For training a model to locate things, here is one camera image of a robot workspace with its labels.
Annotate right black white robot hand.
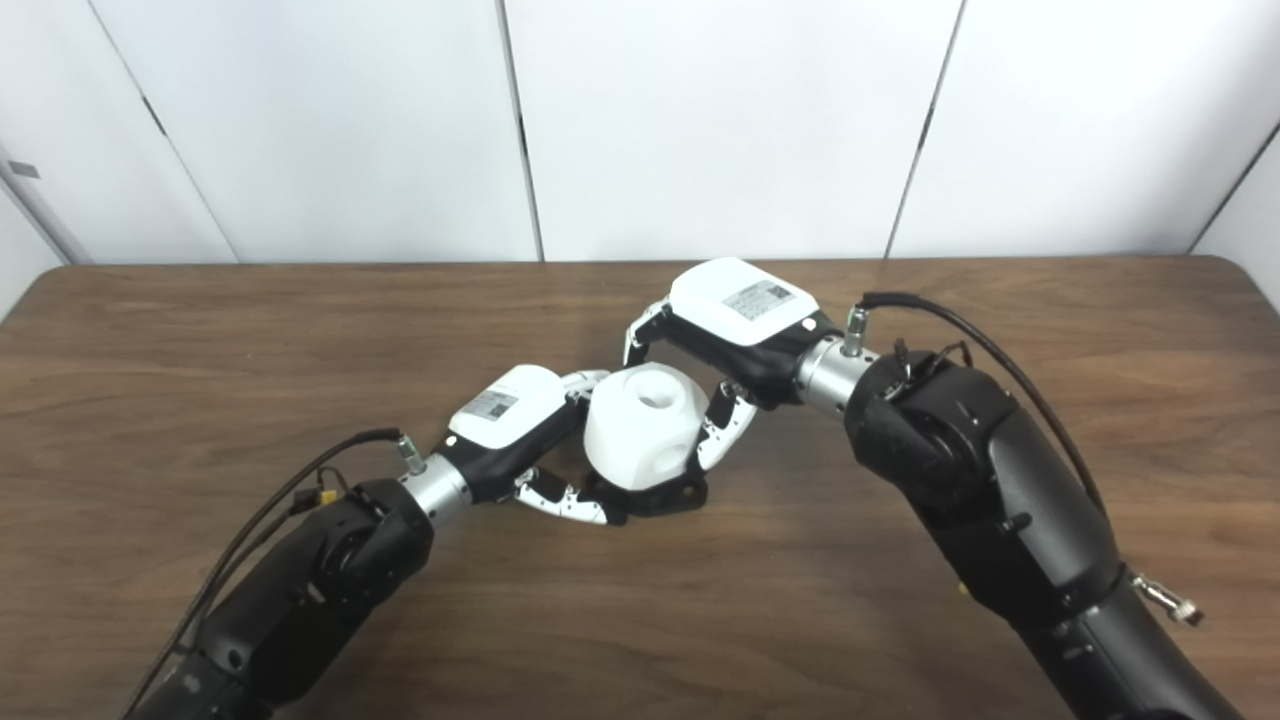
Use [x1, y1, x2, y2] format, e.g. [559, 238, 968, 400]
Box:
[622, 257, 846, 473]

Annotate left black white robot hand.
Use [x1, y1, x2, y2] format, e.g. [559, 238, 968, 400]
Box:
[432, 365, 631, 527]

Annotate round white plastic piece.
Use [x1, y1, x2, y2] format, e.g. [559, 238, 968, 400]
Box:
[583, 363, 711, 493]

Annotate black flanged holder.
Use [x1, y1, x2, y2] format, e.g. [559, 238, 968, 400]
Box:
[585, 468, 709, 521]

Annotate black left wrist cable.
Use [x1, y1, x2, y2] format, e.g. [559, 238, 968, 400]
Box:
[120, 428, 426, 720]

